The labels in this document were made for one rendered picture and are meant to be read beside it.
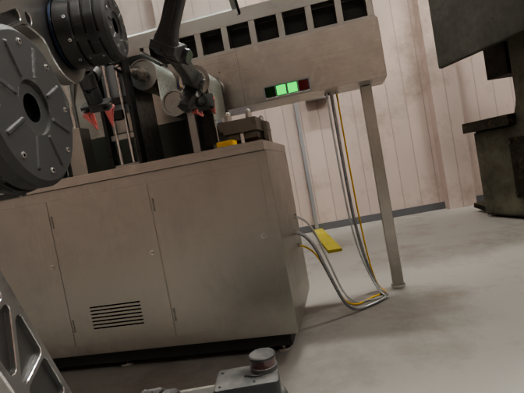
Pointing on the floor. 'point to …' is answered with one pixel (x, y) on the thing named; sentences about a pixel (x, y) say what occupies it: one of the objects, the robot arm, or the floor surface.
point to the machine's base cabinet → (160, 262)
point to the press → (444, 40)
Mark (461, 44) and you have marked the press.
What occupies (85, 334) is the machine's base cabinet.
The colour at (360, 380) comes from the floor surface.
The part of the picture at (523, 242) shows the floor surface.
